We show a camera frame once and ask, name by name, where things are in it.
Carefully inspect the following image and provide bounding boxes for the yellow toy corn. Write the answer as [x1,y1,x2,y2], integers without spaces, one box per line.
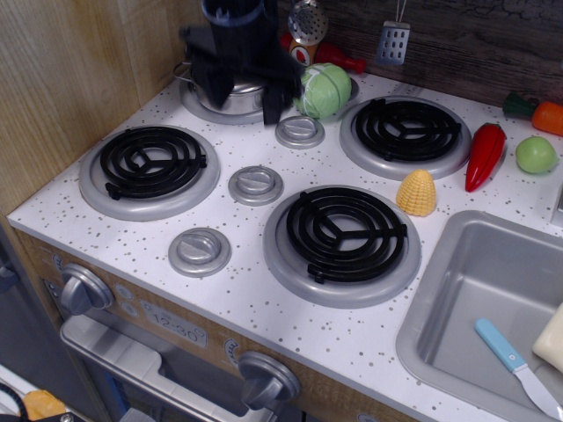
[395,169,436,216]

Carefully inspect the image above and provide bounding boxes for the green toy cabbage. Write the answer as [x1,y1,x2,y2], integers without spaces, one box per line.
[294,63,352,119]

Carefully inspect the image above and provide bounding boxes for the red toy pepper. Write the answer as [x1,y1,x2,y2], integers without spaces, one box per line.
[465,123,507,193]

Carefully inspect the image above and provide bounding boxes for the silver knob back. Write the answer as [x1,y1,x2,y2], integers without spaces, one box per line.
[274,116,325,149]

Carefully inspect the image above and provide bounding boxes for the back right black burner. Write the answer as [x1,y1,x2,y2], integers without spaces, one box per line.
[340,96,472,181]

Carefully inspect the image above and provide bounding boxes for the front left black burner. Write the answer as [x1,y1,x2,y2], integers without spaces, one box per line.
[79,126,221,222]

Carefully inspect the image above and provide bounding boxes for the silver knob middle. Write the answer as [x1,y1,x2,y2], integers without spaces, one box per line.
[228,165,284,207]

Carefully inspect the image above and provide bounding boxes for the silver knob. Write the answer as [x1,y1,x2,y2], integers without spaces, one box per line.
[274,116,325,149]
[228,165,284,207]
[168,228,231,278]

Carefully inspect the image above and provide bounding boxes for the blue handled toy knife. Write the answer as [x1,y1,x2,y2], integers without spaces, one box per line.
[474,318,562,421]

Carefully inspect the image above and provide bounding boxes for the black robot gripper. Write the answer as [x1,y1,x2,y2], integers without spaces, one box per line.
[179,1,303,125]

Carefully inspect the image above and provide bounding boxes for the hanging steel spatula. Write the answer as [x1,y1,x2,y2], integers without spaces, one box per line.
[375,1,411,66]

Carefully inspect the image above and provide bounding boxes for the orange object lower left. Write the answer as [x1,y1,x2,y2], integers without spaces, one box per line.
[23,390,67,421]

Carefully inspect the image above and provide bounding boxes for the small steel pot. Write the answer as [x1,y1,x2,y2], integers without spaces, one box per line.
[172,62,264,116]

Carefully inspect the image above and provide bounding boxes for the silver knob front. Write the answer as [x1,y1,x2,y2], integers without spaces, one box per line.
[168,228,231,278]

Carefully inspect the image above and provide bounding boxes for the cream toy block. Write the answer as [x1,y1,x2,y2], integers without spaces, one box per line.
[532,305,563,372]

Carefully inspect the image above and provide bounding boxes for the grey sink basin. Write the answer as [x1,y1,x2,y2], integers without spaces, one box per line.
[396,210,562,421]

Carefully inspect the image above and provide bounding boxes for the green toy apple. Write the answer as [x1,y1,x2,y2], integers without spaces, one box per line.
[515,136,559,174]

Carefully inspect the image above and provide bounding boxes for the steel pot lid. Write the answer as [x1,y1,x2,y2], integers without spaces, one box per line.
[231,78,264,95]

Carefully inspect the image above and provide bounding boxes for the left oven dial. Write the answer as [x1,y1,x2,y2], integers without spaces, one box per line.
[60,263,114,316]

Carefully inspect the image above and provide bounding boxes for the right oven dial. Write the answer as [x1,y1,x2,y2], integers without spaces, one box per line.
[238,351,301,411]

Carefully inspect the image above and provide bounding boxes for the hanging steel skimmer spoon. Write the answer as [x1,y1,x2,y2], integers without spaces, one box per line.
[288,0,328,46]

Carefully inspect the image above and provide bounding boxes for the silver oven door handle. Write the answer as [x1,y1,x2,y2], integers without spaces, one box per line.
[61,316,276,421]

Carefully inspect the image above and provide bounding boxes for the front right black burner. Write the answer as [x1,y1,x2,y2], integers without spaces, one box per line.
[263,186,421,309]

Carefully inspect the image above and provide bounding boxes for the red toy ketchup bottle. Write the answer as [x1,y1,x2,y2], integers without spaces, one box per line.
[280,33,366,74]

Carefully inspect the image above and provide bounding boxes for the black burner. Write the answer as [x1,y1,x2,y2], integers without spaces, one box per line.
[263,186,421,309]
[340,96,472,181]
[79,126,221,222]

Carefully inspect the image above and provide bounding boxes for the orange toy carrot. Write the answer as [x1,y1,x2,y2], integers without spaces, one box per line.
[502,92,562,136]

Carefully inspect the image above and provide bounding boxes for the oven dial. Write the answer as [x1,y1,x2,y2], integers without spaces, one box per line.
[60,263,114,316]
[238,351,301,411]

